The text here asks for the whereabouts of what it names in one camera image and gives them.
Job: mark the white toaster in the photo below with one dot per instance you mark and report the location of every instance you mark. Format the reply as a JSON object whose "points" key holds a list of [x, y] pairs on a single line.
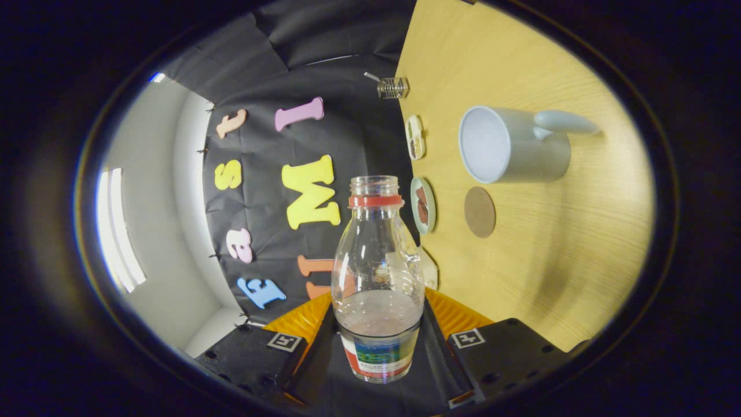
{"points": [[430, 269]]}

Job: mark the white cup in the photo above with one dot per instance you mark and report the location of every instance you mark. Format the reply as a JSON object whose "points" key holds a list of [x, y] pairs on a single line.
{"points": [[521, 150]]}

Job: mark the round brown coaster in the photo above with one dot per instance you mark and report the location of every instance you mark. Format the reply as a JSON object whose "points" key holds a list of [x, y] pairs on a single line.
{"points": [[480, 212]]}

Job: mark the metal utensil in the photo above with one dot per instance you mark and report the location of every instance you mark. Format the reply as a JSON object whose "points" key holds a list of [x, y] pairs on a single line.
{"points": [[371, 76]]}

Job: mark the clear glass juice bottle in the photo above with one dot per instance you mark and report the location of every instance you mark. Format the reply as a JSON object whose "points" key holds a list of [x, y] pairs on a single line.
{"points": [[376, 324]]}

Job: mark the wooden table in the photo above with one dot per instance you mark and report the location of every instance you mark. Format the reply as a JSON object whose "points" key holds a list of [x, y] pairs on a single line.
{"points": [[550, 249]]}

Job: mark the brown meat slice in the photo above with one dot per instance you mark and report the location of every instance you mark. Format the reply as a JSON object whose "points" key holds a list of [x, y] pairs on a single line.
{"points": [[421, 197], [423, 215]]}

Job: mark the white divided dish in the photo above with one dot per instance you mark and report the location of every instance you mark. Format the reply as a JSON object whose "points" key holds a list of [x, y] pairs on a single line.
{"points": [[414, 138]]}

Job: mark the small ceiling light panel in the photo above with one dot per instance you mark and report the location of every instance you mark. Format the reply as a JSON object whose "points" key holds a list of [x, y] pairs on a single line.
{"points": [[157, 77]]}

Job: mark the black backdrop cloth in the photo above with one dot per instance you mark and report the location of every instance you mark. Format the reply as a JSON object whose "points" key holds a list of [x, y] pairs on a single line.
{"points": [[347, 133]]}

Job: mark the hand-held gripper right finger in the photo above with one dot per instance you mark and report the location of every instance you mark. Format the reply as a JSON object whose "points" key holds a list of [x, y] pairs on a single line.
{"points": [[509, 356]]}

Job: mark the large ceiling light panel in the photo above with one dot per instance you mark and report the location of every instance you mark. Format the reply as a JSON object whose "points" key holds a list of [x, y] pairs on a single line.
{"points": [[118, 231]]}

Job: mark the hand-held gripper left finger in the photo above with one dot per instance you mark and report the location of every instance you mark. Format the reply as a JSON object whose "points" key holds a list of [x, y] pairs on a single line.
{"points": [[255, 359]]}

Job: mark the teal round plate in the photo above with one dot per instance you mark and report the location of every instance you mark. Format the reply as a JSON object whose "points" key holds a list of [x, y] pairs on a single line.
{"points": [[416, 217]]}

